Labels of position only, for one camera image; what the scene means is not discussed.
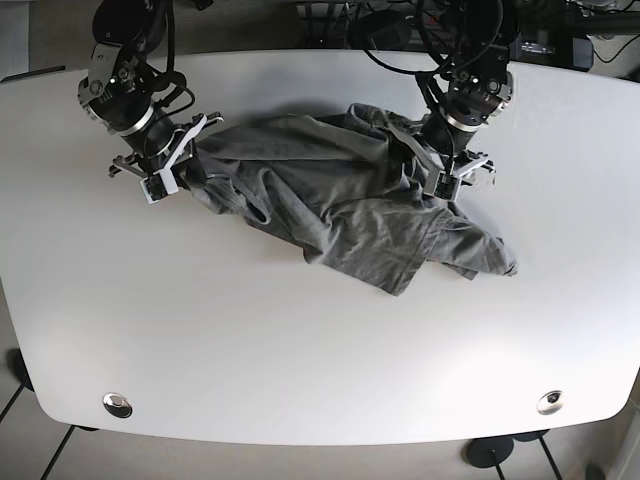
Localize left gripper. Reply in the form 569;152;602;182
389;71;514;185

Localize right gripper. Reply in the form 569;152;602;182
78;77;223;185

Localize grey T-shirt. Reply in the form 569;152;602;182
176;104;517;295

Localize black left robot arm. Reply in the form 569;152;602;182
347;1;518;200

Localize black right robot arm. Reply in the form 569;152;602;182
77;1;223;203

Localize black electronics box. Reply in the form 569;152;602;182
509;30;594;72

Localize black power adapter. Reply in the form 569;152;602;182
347;10;412;50

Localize left chrome table grommet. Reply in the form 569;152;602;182
102;392;133;419

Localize chrome table grommet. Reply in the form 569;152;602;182
102;392;133;419
536;390;565;416

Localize right chrome table grommet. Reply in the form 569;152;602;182
536;390;565;416

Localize black round stand base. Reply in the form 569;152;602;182
464;436;514;469

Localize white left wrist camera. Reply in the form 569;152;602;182
423;169;461;202

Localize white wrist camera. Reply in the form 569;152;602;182
423;169;461;202
140;174;179;204

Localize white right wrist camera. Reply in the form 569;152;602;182
140;174;179;204

